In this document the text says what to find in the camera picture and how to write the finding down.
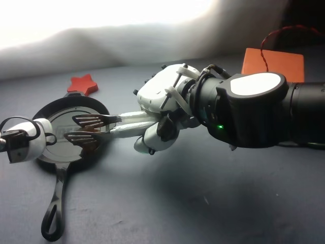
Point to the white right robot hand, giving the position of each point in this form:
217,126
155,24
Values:
155,89

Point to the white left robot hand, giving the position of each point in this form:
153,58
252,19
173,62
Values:
35,142

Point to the brown meat chunk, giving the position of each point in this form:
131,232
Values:
91,148

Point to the black cast iron skillet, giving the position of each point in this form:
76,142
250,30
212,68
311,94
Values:
63,155

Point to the white backdrop cloth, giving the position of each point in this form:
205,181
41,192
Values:
127,38

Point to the red star block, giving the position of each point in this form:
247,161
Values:
82,84

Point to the grey table cloth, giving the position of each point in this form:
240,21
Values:
177,203

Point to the large orange cube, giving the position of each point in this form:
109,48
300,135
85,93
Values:
279,63

